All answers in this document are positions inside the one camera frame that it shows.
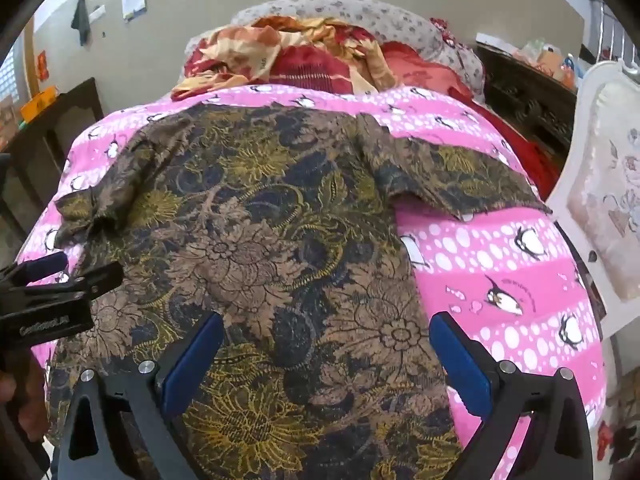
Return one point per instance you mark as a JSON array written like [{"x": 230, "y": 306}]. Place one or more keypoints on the grey floral pillow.
[{"x": 390, "y": 20}]

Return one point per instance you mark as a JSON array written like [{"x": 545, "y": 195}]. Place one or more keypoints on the pile of clutter on cabinet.
[{"x": 547, "y": 57}]

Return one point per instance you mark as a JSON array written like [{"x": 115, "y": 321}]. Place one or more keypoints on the dark hanging cloth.
[{"x": 80, "y": 17}]

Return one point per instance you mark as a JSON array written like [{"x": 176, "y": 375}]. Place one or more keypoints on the window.
[{"x": 11, "y": 77}]

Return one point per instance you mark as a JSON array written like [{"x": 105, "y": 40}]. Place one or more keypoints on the dark carved wooden cabinet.
[{"x": 525, "y": 95}]

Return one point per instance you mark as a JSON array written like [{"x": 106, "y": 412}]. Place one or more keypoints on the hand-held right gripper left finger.
[{"x": 192, "y": 362}]

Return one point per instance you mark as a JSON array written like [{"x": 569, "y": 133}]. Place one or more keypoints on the orange box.
[{"x": 40, "y": 104}]

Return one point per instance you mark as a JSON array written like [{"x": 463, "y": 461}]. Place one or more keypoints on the white wall socket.
[{"x": 97, "y": 10}]

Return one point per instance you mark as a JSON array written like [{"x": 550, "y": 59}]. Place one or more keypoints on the red bed cloth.
[{"x": 520, "y": 155}]

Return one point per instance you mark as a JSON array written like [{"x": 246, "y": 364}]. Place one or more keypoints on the red pillow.
[{"x": 420, "y": 67}]

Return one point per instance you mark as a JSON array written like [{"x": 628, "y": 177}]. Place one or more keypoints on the flat white box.
[{"x": 495, "y": 38}]

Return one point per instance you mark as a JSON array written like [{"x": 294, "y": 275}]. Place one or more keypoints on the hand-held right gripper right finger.
[{"x": 460, "y": 365}]

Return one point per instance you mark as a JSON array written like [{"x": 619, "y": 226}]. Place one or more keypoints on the red wall sticker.
[{"x": 43, "y": 65}]

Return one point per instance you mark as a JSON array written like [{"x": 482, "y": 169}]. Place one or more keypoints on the pink penguin print blanket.
[{"x": 500, "y": 270}]

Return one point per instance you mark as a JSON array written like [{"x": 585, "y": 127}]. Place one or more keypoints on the person's left hand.
[{"x": 35, "y": 400}]

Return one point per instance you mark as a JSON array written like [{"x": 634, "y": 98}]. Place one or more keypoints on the brown batik floral shirt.
[{"x": 260, "y": 260}]

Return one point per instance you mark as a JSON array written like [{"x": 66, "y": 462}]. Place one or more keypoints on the metal rack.
[{"x": 612, "y": 30}]

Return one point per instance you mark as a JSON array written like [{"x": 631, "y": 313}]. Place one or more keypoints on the red and gold floral blanket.
[{"x": 280, "y": 55}]

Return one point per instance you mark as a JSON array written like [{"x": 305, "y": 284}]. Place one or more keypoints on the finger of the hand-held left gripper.
[
  {"x": 97, "y": 280},
  {"x": 47, "y": 264}
]

